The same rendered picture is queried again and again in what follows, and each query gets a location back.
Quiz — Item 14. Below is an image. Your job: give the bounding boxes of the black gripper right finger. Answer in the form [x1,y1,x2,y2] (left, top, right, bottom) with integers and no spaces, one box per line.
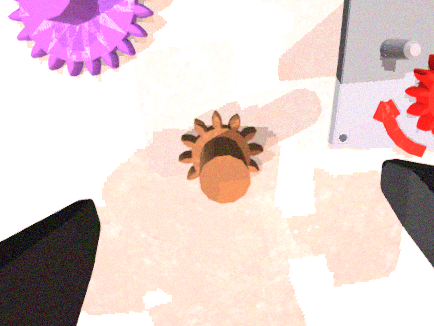
[379,159,434,268]

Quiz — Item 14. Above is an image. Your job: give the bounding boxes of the purple gear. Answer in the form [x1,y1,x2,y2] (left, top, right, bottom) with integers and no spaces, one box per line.
[8,0,154,76]

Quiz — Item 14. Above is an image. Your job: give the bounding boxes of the red curved arrow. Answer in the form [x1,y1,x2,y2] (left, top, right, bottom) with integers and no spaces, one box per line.
[373,99,426,158]

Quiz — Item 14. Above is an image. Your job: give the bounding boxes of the red gear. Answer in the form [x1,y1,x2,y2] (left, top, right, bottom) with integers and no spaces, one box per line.
[405,55,434,134]

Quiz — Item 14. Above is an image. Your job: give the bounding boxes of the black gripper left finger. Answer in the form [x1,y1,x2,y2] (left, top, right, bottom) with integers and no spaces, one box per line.
[0,199,101,326]

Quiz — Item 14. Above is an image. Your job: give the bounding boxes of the orange gear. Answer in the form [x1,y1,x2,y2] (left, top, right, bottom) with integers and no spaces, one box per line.
[178,111,264,204]

